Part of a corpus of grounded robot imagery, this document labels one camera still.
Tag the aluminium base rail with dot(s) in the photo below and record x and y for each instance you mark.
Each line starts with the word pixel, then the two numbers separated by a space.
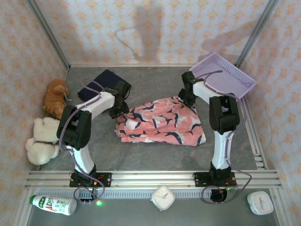
pixel 150 180

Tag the aluminium side rail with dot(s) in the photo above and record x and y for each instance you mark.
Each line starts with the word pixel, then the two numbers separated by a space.
pixel 259 160

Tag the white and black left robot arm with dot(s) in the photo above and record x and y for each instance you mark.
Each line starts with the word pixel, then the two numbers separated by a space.
pixel 82 162

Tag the white plush toy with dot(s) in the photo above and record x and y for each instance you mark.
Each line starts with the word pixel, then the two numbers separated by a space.
pixel 42 136

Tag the brown plush toy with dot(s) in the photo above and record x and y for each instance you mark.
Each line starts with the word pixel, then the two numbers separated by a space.
pixel 55 99

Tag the white drink bottle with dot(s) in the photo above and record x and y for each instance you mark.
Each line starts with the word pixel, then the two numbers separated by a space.
pixel 54 205

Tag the navy blue garment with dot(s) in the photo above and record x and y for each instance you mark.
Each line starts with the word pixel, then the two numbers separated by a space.
pixel 101 84

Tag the white square clock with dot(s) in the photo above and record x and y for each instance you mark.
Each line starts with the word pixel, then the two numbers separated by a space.
pixel 162 198
pixel 260 203

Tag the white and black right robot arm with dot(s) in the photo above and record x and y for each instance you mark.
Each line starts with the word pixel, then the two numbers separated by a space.
pixel 221 153

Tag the aluminium frame post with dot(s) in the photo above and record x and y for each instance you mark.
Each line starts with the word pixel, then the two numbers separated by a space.
pixel 258 30
pixel 47 30

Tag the pink whale print garment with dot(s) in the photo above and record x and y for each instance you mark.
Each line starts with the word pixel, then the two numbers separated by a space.
pixel 164 124

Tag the lilac plastic basket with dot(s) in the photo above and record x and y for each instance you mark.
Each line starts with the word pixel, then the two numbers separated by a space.
pixel 225 75

